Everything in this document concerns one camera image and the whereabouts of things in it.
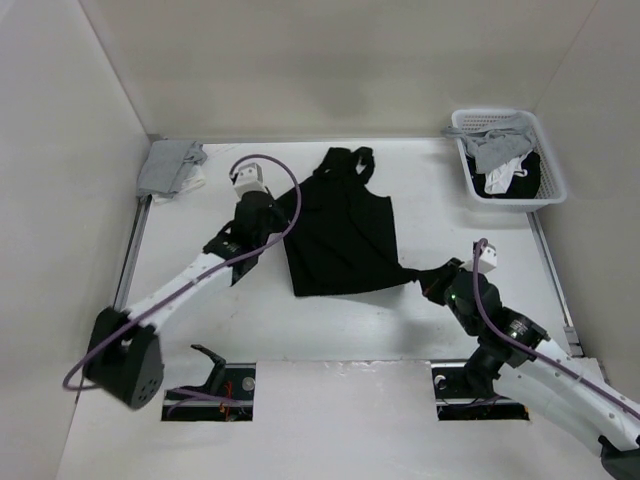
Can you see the folded grey tank top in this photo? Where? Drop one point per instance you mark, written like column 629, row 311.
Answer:
column 168, row 165

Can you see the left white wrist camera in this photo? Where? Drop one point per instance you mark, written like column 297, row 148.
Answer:
column 248, row 178

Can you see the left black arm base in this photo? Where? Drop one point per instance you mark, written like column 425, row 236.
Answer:
column 226, row 395

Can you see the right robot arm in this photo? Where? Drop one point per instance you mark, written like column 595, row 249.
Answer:
column 517, row 360

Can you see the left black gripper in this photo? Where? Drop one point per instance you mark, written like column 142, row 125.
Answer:
column 280, row 222

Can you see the white plastic laundry basket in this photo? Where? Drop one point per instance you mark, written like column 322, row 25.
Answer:
column 552, row 188

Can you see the black tank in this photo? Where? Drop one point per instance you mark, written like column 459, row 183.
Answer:
column 524, row 188
column 344, row 241

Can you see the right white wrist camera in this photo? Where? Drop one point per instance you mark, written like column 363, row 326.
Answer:
column 487, row 262

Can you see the white tank top in basket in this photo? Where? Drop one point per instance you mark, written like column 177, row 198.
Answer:
column 499, row 180

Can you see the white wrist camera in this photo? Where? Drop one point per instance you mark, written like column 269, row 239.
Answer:
column 487, row 262
column 248, row 178

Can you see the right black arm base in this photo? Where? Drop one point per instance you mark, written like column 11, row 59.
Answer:
column 457, row 400

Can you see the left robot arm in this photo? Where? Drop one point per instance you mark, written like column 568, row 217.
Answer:
column 124, row 356

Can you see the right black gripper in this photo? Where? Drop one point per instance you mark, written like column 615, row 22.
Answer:
column 431, row 280

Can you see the black tank top in basket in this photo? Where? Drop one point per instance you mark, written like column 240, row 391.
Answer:
column 524, row 188

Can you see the folded white tank top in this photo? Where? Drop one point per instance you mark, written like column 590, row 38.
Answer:
column 195, row 180

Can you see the grey tank top in basket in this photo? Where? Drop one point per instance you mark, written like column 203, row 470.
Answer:
column 496, row 143

